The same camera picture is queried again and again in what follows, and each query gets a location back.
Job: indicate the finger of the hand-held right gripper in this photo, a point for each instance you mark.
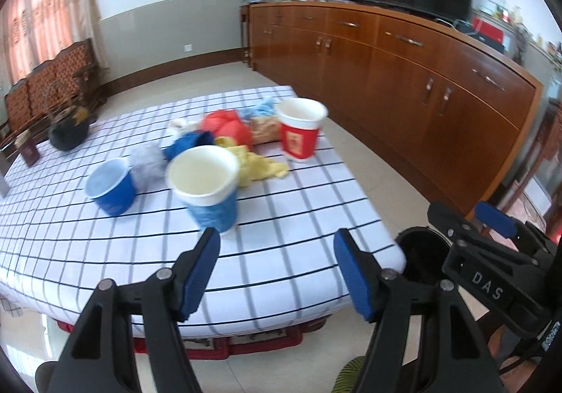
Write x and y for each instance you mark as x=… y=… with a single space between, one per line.
x=496 y=217
x=448 y=219

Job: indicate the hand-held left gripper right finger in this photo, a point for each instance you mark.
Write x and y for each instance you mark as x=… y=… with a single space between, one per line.
x=351 y=270

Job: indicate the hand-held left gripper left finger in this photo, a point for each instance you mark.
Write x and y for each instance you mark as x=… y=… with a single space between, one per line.
x=202 y=270

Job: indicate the black trash bin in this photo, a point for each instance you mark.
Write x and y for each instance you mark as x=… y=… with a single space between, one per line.
x=421 y=252

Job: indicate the large blue paper cup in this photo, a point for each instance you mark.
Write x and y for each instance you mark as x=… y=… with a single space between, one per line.
x=215 y=213

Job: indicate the small blue paper cup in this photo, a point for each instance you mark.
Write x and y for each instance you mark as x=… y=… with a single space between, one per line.
x=114 y=200

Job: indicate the yellow bag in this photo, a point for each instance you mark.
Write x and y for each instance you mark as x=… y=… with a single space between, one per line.
x=259 y=167

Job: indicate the grey bag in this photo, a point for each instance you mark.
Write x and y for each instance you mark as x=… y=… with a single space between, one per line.
x=147 y=164

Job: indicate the dark blue bag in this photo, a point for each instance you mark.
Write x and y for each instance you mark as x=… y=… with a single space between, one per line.
x=189 y=142

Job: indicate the red paper cup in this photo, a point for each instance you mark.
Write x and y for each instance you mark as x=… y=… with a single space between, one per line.
x=298 y=142

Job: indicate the tan snack packet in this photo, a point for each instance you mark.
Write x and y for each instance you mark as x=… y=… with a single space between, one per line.
x=265 y=129

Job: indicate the green striped object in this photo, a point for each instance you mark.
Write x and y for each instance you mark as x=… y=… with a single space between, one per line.
x=349 y=375

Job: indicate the long wooden cabinet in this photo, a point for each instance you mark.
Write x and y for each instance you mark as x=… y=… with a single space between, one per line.
x=395 y=103

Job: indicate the white crumpled tissue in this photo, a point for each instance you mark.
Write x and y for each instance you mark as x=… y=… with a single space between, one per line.
x=182 y=125

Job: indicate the red plastic bag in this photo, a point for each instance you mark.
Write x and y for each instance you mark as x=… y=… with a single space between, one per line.
x=228 y=125

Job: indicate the light blue crumpled bag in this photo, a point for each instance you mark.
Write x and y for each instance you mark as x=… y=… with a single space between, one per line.
x=263 y=107

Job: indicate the brown box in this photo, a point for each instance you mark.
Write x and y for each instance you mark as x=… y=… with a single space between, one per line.
x=27 y=151

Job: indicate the grey standing card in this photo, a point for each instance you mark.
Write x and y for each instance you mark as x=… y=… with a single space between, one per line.
x=3 y=187

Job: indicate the wooden bench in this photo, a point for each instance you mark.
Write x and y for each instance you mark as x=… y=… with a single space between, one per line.
x=44 y=85

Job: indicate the pink curtain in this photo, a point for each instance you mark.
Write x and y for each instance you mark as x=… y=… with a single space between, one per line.
x=48 y=11

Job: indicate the white wall socket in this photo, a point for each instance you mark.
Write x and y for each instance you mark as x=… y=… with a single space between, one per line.
x=187 y=48

